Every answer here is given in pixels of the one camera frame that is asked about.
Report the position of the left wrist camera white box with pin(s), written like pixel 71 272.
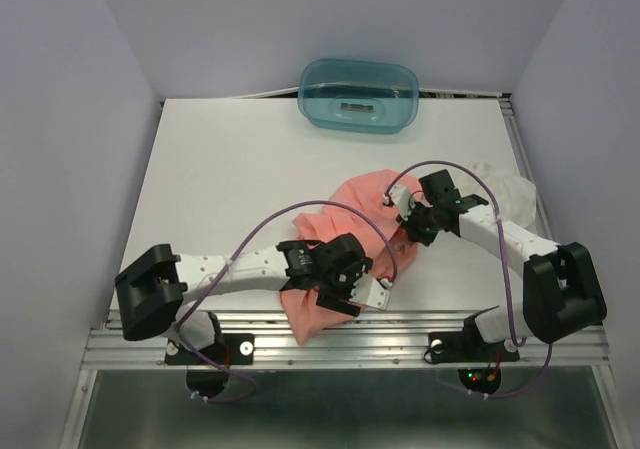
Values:
pixel 371 292

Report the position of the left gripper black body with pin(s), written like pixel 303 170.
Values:
pixel 342 283

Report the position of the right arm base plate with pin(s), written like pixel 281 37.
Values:
pixel 481 363

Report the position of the white pleated skirt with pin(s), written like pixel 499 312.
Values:
pixel 516 195

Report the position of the grey fabric basket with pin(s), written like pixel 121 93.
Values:
pixel 358 96

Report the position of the aluminium frame rail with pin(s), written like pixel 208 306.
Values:
pixel 452 123

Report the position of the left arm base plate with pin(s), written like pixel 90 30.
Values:
pixel 216 379

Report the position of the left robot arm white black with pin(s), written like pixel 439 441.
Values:
pixel 157 291

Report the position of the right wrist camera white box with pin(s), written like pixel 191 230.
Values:
pixel 401 197

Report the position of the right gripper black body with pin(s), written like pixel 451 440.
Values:
pixel 422 223

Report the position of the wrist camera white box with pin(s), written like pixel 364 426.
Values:
pixel 401 197
pixel 371 292

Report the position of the pink skirt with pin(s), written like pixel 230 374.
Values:
pixel 365 194

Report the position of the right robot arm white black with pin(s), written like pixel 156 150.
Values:
pixel 561 293

